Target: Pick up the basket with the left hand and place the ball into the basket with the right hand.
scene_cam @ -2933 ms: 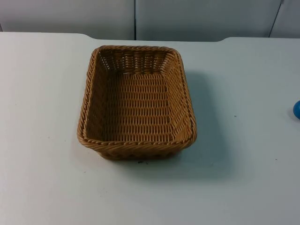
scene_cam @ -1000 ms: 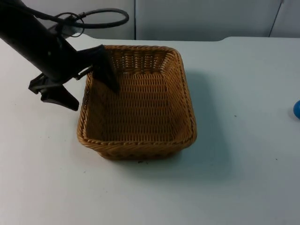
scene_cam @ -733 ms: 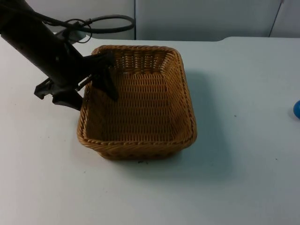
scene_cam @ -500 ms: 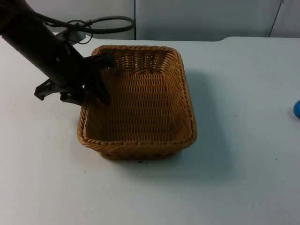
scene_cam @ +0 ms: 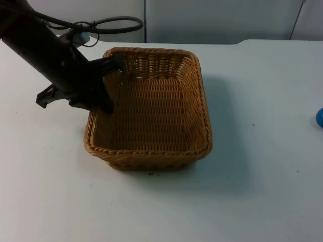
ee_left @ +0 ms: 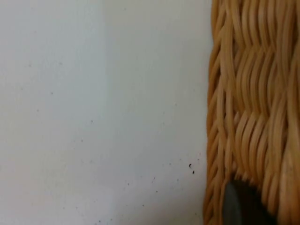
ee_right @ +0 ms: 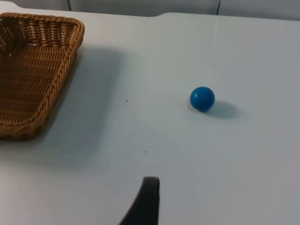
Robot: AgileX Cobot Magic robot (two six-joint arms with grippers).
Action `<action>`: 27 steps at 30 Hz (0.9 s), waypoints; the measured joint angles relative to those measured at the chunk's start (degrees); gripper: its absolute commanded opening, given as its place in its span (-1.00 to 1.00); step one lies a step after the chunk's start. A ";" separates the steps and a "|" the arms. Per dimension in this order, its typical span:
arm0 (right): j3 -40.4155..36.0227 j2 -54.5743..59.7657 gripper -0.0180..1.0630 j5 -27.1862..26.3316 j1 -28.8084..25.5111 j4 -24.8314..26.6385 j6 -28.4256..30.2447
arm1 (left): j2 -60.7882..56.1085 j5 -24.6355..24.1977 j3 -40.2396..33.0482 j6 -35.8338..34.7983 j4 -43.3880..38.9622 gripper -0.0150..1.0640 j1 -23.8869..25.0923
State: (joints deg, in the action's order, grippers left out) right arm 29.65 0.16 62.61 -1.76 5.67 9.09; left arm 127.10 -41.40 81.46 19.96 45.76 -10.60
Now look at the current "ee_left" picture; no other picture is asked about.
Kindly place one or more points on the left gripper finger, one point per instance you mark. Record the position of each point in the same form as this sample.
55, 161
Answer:
243, 206

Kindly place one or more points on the pale wicker basket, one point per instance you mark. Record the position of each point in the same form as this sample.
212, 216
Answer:
253, 93

